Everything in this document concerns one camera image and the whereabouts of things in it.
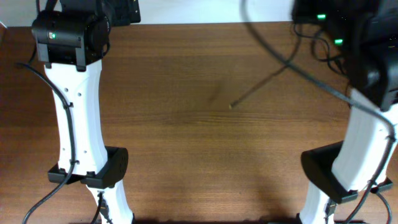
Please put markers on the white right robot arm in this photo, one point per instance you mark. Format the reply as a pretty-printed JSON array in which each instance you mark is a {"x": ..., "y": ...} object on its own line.
[{"x": 366, "y": 33}]

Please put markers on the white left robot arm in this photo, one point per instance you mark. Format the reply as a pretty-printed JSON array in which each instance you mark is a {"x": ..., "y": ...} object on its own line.
[{"x": 72, "y": 43}]

